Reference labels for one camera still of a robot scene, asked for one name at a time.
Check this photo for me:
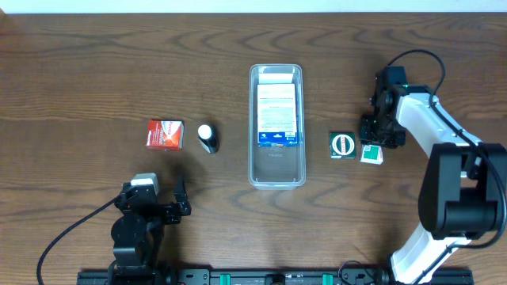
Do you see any red Panadol box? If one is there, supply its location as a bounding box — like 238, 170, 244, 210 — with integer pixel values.
146, 120, 185, 150

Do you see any green square box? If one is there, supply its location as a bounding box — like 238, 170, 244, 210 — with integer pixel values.
330, 132, 356, 160

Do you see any black mounting rail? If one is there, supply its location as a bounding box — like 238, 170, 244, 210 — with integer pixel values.
77, 267, 475, 285

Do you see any black cable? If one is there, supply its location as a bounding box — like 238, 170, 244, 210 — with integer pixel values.
36, 196, 120, 285
386, 48, 507, 250

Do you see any clear plastic container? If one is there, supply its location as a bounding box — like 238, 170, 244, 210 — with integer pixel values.
248, 63, 306, 190

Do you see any blue medicine box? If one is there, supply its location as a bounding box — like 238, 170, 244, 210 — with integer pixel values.
257, 84, 298, 146

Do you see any white green medicine box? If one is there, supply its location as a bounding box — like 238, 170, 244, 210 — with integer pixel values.
360, 145, 383, 165

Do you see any dark bottle white cap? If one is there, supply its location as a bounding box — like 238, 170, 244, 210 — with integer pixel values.
198, 124, 219, 154

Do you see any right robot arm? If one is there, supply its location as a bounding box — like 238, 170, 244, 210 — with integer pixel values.
359, 66, 506, 284

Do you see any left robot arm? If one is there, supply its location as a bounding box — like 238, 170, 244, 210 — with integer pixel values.
111, 173, 192, 284

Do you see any left black cable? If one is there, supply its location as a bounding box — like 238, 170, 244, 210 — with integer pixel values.
36, 196, 120, 285

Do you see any right black cable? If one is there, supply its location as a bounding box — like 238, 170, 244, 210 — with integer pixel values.
386, 48, 507, 250

